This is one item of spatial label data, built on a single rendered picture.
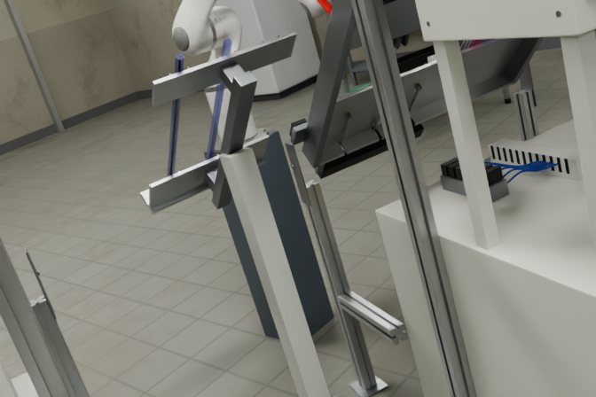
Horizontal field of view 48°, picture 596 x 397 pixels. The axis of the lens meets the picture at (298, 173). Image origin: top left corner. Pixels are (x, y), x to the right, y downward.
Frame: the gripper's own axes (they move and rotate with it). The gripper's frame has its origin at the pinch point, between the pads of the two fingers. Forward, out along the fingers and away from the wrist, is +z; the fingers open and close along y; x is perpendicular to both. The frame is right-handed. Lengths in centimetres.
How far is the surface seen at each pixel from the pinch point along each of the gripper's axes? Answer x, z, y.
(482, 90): 33.2, -0.3, 36.4
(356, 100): 16.8, -0.5, -8.8
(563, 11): -49, 51, -21
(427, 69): 15.3, -0.3, 12.6
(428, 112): 33.2, -0.6, 17.4
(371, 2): -28.1, 16.3, -22.8
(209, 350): 126, -7, -53
